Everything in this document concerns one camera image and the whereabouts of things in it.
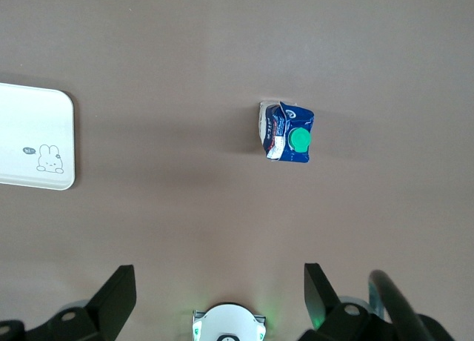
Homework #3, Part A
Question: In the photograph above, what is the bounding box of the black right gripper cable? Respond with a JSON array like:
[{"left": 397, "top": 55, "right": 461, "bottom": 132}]
[{"left": 368, "top": 269, "right": 434, "bottom": 341}]

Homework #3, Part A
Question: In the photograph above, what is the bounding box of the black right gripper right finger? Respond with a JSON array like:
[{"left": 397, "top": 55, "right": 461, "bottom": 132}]
[{"left": 298, "top": 262, "right": 399, "bottom": 341}]

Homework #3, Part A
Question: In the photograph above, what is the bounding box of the cream tray with rabbit print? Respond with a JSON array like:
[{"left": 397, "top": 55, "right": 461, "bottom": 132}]
[{"left": 0, "top": 82, "right": 76, "bottom": 191}]

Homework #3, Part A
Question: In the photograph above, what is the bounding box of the blue white milk carton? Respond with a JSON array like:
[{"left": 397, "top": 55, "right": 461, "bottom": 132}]
[{"left": 258, "top": 100, "right": 316, "bottom": 164}]

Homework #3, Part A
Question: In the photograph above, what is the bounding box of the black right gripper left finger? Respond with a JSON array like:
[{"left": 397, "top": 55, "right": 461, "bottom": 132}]
[{"left": 25, "top": 265, "right": 137, "bottom": 341}]

